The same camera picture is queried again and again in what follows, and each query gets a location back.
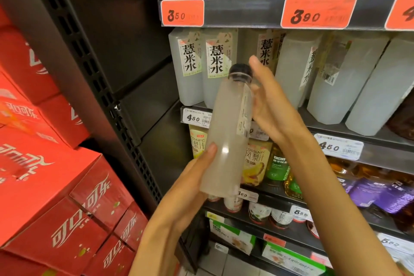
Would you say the orange price tag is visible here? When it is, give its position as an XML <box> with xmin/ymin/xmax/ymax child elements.
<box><xmin>160</xmin><ymin>0</ymin><xmax>205</xmax><ymax>27</ymax></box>
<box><xmin>280</xmin><ymin>0</ymin><xmax>358</xmax><ymax>29</ymax></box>
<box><xmin>384</xmin><ymin>0</ymin><xmax>414</xmax><ymax>31</ymax></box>

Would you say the dark brown drink bottle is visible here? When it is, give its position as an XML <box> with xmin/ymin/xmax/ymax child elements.
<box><xmin>386</xmin><ymin>91</ymin><xmax>414</xmax><ymax>141</ymax></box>

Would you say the person's left hand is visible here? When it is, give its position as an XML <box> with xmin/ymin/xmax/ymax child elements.
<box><xmin>155</xmin><ymin>143</ymin><xmax>218</xmax><ymax>237</ymax></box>

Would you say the cloudy drink bottle black cap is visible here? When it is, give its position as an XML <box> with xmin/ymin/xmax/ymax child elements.
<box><xmin>199</xmin><ymin>63</ymin><xmax>253</xmax><ymax>199</ymax></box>

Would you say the small red price tag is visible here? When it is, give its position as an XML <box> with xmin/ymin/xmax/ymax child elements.
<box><xmin>310</xmin><ymin>251</ymin><xmax>333</xmax><ymax>268</ymax></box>
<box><xmin>263</xmin><ymin>233</ymin><xmax>287</xmax><ymax>247</ymax></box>

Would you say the person's right hand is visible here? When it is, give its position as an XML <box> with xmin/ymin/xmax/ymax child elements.
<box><xmin>248</xmin><ymin>55</ymin><xmax>310</xmax><ymax>149</ymax></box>

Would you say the row of white labelled bottles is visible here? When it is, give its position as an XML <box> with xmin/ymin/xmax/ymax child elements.
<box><xmin>168</xmin><ymin>28</ymin><xmax>414</xmax><ymax>136</ymax></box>

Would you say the person's right forearm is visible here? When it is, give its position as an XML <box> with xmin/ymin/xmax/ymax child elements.
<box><xmin>278</xmin><ymin>132</ymin><xmax>402</xmax><ymax>276</ymax></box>

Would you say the black metal shelving unit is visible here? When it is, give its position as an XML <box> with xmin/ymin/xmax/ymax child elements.
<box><xmin>0</xmin><ymin>0</ymin><xmax>414</xmax><ymax>276</ymax></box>

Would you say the white price tag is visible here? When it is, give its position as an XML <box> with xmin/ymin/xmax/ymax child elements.
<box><xmin>249</xmin><ymin>121</ymin><xmax>270</xmax><ymax>142</ymax></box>
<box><xmin>314</xmin><ymin>133</ymin><xmax>365</xmax><ymax>161</ymax></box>
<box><xmin>237</xmin><ymin>188</ymin><xmax>259</xmax><ymax>203</ymax></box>
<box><xmin>182</xmin><ymin>108</ymin><xmax>213</xmax><ymax>129</ymax></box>
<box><xmin>376</xmin><ymin>232</ymin><xmax>414</xmax><ymax>256</ymax></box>
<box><xmin>289</xmin><ymin>205</ymin><xmax>313</xmax><ymax>223</ymax></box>

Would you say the small white drink cup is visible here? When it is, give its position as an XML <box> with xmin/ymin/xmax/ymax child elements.
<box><xmin>270</xmin><ymin>209</ymin><xmax>294</xmax><ymax>230</ymax></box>
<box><xmin>306</xmin><ymin>220</ymin><xmax>321</xmax><ymax>239</ymax></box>
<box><xmin>223</xmin><ymin>196</ymin><xmax>243</xmax><ymax>213</ymax></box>
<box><xmin>248</xmin><ymin>202</ymin><xmax>272</xmax><ymax>225</ymax></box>

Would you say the stack of red drink cartons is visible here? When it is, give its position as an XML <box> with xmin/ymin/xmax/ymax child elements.
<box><xmin>0</xmin><ymin>4</ymin><xmax>149</xmax><ymax>276</ymax></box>

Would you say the person's left forearm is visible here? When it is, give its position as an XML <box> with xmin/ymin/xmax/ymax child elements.
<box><xmin>129</xmin><ymin>216</ymin><xmax>194</xmax><ymax>276</ymax></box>

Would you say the green and white carton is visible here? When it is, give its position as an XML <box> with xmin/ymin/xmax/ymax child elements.
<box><xmin>262</xmin><ymin>242</ymin><xmax>326</xmax><ymax>276</ymax></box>
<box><xmin>209</xmin><ymin>219</ymin><xmax>256</xmax><ymax>256</ymax></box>

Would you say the purple label amber bottle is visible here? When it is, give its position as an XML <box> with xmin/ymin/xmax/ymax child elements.
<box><xmin>349</xmin><ymin>164</ymin><xmax>394</xmax><ymax>208</ymax></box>
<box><xmin>373</xmin><ymin>171</ymin><xmax>414</xmax><ymax>214</ymax></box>
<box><xmin>326</xmin><ymin>156</ymin><xmax>357</xmax><ymax>194</ymax></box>

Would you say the green label tea bottle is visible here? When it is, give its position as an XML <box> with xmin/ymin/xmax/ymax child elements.
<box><xmin>265</xmin><ymin>144</ymin><xmax>291</xmax><ymax>186</ymax></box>
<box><xmin>284</xmin><ymin>172</ymin><xmax>304</xmax><ymax>201</ymax></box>

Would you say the yellow juice bottle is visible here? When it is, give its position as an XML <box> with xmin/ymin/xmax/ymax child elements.
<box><xmin>189</xmin><ymin>124</ymin><xmax>209</xmax><ymax>159</ymax></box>
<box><xmin>241</xmin><ymin>138</ymin><xmax>273</xmax><ymax>187</ymax></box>

